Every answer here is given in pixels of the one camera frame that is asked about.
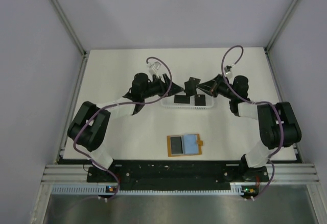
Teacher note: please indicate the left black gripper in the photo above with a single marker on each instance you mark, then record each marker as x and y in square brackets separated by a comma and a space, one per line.
[173, 89]

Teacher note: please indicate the orange leather card holder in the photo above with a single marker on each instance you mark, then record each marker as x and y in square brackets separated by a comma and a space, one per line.
[191, 143]

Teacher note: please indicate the dark credit card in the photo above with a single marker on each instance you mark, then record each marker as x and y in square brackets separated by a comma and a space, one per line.
[176, 145]
[200, 100]
[182, 99]
[190, 86]

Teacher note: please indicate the right aluminium frame post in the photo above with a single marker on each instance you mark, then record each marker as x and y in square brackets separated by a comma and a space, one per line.
[282, 24]

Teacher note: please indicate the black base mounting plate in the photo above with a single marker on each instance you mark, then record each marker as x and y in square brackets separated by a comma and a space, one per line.
[170, 175]

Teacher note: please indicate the aluminium frame post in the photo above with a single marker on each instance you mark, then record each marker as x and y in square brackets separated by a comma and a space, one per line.
[282, 24]
[68, 27]

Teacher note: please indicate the aluminium front rail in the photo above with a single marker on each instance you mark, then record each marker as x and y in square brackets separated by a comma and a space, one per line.
[285, 174]

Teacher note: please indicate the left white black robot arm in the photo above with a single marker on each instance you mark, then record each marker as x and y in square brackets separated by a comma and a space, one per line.
[89, 125]

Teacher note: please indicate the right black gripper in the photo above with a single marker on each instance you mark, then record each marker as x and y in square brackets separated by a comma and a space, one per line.
[211, 87]

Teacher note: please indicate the left aluminium frame post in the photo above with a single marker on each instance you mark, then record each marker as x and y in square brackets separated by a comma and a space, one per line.
[68, 27]

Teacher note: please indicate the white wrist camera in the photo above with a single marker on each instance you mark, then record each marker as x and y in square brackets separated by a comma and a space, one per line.
[227, 70]
[154, 67]

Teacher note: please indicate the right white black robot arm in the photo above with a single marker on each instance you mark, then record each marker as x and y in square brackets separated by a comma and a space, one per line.
[278, 126]

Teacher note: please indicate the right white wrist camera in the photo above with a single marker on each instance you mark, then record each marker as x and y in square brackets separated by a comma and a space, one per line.
[227, 70]

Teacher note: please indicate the clear plastic card tray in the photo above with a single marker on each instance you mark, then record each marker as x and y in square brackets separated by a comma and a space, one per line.
[168, 102]

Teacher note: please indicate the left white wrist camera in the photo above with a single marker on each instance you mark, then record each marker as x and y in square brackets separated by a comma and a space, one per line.
[154, 67]

